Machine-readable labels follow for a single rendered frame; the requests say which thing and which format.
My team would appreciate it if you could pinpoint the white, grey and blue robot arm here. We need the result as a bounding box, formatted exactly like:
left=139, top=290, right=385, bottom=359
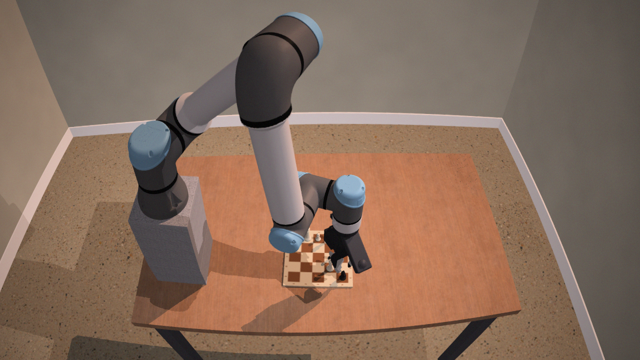
left=128, top=12, right=366, bottom=254

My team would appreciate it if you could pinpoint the chessboard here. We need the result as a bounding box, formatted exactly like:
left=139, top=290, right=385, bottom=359
left=283, top=230, right=353, bottom=288

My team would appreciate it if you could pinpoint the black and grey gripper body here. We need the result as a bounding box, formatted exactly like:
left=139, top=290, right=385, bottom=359
left=324, top=225, right=359, bottom=259

